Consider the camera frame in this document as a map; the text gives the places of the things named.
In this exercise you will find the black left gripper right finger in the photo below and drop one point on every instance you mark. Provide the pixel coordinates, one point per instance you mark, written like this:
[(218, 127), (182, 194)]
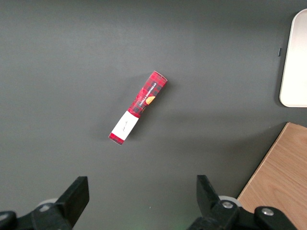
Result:
[(209, 203)]

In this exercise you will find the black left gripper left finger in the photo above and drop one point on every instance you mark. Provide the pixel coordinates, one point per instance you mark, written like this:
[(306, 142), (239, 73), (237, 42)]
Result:
[(69, 203)]

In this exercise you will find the white rounded tray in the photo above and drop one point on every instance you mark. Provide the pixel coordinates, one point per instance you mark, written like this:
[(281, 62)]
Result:
[(296, 60)]

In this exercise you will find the light wooden box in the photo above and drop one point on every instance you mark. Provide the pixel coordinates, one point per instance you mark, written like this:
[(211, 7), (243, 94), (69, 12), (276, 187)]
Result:
[(280, 172)]

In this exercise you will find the red tartan shortbread box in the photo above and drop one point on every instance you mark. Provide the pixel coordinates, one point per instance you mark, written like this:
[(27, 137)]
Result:
[(139, 107)]

